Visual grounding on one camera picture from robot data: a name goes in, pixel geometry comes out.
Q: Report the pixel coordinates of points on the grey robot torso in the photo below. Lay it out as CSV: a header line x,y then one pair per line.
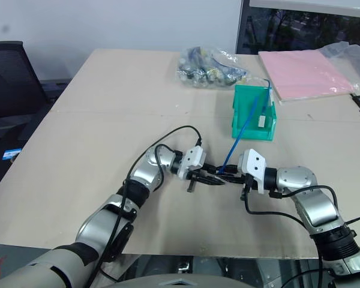
x,y
180,281

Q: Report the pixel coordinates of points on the black framed dark window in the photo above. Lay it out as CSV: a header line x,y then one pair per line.
x,y
306,27

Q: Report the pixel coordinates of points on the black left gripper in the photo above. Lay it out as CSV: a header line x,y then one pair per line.
x,y
191,183

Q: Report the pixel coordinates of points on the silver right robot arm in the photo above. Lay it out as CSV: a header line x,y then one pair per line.
x,y
300,177

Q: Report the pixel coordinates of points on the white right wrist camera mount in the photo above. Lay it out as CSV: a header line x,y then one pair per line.
x,y
255,166

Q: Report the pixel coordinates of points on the black office chair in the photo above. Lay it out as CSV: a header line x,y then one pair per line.
x,y
9,81

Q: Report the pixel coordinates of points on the blue white card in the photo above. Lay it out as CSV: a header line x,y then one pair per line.
x,y
11,154

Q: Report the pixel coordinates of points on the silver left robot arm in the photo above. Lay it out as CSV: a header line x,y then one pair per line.
x,y
144,177

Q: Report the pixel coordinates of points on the empty clear plastic bag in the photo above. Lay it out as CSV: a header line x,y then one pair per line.
x,y
352,61

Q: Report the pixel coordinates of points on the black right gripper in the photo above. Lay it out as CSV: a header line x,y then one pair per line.
x,y
246,189

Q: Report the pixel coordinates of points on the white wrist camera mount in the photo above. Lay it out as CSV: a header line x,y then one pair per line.
x,y
255,166
192,157

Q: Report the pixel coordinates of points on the black zip tie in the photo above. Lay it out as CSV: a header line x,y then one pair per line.
x,y
354,220

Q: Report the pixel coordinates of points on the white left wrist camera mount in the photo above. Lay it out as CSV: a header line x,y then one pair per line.
x,y
192,157

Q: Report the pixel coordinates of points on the green plastic bin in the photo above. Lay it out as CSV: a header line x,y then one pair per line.
x,y
246,108

